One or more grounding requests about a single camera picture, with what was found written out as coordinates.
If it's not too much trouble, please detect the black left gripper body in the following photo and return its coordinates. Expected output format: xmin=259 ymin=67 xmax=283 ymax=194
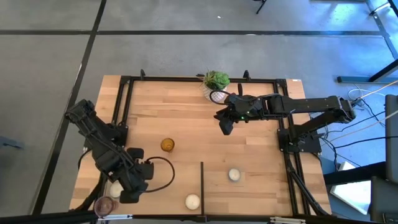
xmin=111 ymin=147 xmax=155 ymax=192

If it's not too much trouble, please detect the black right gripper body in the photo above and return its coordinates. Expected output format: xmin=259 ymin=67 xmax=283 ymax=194
xmin=214 ymin=95 xmax=268 ymax=121

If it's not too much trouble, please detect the white tealight candle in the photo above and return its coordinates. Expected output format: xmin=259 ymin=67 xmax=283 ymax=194
xmin=109 ymin=181 xmax=124 ymax=199

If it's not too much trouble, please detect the pink glass candle holder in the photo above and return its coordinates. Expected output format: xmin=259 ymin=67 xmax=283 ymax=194
xmin=94 ymin=195 xmax=119 ymax=218

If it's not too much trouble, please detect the amber glass candle holder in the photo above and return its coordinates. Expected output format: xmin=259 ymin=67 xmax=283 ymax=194
xmin=160 ymin=138 xmax=175 ymax=153

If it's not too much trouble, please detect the succulent in white pot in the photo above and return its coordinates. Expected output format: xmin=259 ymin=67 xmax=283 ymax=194
xmin=198 ymin=70 xmax=231 ymax=103

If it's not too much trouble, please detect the raised wooden board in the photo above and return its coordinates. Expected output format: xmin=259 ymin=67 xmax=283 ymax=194
xmin=101 ymin=161 xmax=202 ymax=215

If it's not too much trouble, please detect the black divider strip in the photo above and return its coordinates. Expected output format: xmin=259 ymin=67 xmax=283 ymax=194
xmin=200 ymin=161 xmax=205 ymax=216

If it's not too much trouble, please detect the black stand leg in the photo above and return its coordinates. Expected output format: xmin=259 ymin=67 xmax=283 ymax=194
xmin=254 ymin=0 xmax=268 ymax=15

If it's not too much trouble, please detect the dark desk foot bar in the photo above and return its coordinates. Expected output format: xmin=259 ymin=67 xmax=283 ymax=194
xmin=337 ymin=58 xmax=398 ymax=84

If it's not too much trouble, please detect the grey floor object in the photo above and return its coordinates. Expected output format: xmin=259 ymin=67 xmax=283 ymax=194
xmin=0 ymin=135 xmax=24 ymax=149

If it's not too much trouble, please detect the black slanted bar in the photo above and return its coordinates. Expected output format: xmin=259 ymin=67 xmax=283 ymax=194
xmin=323 ymin=161 xmax=386 ymax=186

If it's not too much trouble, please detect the white flat panel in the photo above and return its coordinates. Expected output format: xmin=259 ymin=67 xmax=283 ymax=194
xmin=329 ymin=161 xmax=373 ymax=215

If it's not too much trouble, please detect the dark grey cabinet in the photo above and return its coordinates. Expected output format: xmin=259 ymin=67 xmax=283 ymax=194
xmin=384 ymin=95 xmax=398 ymax=184

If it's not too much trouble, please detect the thin grey desk leg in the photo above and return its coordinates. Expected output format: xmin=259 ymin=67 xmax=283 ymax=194
xmin=369 ymin=2 xmax=398 ymax=60

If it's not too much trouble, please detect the dark grey box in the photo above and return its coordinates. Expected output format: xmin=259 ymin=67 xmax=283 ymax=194
xmin=369 ymin=176 xmax=398 ymax=223

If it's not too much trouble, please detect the silver aluminium bracket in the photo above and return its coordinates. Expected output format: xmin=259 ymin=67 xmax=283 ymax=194
xmin=97 ymin=213 xmax=134 ymax=222
xmin=269 ymin=217 xmax=307 ymax=224

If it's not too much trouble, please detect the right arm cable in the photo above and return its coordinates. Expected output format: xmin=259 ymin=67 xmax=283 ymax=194
xmin=210 ymin=90 xmax=233 ymax=105

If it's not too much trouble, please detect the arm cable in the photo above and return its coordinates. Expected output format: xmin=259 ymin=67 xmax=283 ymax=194
xmin=144 ymin=156 xmax=176 ymax=193
xmin=210 ymin=90 xmax=233 ymax=105

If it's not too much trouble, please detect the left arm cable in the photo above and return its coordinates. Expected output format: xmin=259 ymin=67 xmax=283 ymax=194
xmin=144 ymin=156 xmax=176 ymax=193

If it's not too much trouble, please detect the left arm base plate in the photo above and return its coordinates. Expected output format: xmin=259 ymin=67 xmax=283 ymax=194
xmin=83 ymin=124 xmax=128 ymax=149

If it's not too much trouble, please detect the black aluminium table frame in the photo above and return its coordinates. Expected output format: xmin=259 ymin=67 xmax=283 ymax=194
xmin=70 ymin=74 xmax=332 ymax=217

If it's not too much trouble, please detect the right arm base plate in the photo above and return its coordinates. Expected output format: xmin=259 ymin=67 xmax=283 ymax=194
xmin=278 ymin=129 xmax=323 ymax=154

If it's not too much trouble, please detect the black frame beam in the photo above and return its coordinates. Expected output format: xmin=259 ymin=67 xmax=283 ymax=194
xmin=0 ymin=210 xmax=398 ymax=224

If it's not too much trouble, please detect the black floor cable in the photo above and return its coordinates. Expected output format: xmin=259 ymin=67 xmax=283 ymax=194
xmin=334 ymin=135 xmax=398 ymax=150

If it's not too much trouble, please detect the beige floor cable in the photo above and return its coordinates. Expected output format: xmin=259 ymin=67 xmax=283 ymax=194
xmin=354 ymin=80 xmax=398 ymax=102

